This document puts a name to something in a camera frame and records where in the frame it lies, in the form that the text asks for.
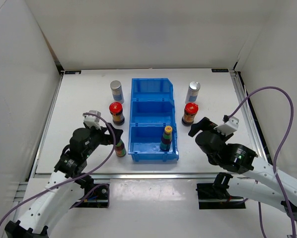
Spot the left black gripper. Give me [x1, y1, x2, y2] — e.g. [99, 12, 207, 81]
[83, 122, 123, 158]

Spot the yellow-capped sauce bottle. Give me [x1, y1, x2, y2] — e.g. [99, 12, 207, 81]
[115, 139, 127, 157]
[160, 125, 173, 151]

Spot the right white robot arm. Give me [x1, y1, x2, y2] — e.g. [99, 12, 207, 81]
[188, 117, 297, 222]

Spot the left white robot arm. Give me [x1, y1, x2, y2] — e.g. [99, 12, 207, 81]
[4, 123, 123, 238]

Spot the right red-capped sauce jar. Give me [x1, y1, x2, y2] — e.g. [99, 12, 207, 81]
[182, 103, 199, 126]

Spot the red-capped sauce jar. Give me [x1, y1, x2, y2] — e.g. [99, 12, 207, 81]
[182, 103, 199, 126]
[109, 102, 125, 125]

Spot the left red-capped sauce jar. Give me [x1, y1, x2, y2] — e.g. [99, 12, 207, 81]
[109, 102, 125, 125]

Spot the right silver-capped spice shaker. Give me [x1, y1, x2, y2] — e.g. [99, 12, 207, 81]
[185, 81, 201, 104]

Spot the silver-capped spice shaker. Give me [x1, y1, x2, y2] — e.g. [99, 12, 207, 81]
[110, 80, 124, 104]
[185, 81, 201, 104]

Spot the blue three-compartment plastic bin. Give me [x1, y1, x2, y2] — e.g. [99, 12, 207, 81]
[128, 78, 179, 162]

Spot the left silver-capped spice shaker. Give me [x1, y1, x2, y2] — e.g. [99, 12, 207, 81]
[110, 80, 124, 104]

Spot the right black corner label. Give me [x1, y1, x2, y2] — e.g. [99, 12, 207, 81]
[211, 68, 229, 73]

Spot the black corner label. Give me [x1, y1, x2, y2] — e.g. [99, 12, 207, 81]
[211, 68, 229, 73]
[64, 70, 81, 75]

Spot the left black corner label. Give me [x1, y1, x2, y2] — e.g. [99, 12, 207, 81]
[64, 70, 81, 75]

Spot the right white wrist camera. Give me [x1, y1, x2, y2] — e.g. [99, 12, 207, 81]
[214, 115, 239, 136]

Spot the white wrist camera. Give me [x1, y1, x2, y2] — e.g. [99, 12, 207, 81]
[83, 110, 101, 129]
[214, 115, 239, 136]

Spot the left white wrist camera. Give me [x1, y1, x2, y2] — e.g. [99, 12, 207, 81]
[83, 110, 101, 129]

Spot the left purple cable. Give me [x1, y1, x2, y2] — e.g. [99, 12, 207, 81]
[0, 113, 117, 238]

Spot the purple cable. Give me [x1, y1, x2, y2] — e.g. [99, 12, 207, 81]
[224, 86, 296, 238]
[0, 113, 117, 238]

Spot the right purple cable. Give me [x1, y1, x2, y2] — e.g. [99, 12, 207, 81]
[224, 86, 296, 238]

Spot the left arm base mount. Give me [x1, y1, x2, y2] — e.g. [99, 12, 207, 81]
[72, 183, 110, 208]

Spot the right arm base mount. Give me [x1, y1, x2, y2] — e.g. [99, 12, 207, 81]
[196, 173, 246, 210]

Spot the front aluminium rail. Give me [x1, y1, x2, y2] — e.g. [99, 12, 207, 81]
[33, 173, 250, 179]

